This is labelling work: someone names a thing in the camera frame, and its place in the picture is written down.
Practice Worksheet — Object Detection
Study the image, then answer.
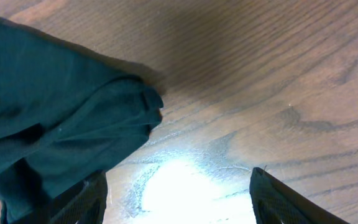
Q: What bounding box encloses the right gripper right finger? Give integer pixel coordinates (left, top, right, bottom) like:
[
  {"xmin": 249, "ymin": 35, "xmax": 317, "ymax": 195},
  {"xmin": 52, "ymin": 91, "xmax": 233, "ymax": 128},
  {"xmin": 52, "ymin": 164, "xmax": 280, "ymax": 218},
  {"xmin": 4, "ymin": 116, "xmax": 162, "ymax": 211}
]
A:
[{"xmin": 249, "ymin": 167, "xmax": 347, "ymax": 224}]

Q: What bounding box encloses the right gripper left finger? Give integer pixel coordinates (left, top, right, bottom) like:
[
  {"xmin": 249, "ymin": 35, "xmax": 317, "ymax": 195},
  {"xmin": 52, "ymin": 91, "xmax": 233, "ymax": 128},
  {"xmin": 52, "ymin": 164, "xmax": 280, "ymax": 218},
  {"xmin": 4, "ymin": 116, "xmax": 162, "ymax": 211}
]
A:
[{"xmin": 50, "ymin": 171, "xmax": 108, "ymax": 224}]

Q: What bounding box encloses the black t-shirt with white logo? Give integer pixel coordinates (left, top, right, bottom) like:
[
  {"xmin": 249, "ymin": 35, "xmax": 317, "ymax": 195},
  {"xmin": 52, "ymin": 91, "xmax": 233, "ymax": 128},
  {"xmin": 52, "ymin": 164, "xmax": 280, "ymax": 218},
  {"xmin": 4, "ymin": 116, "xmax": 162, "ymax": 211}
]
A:
[{"xmin": 0, "ymin": 17, "xmax": 163, "ymax": 223}]

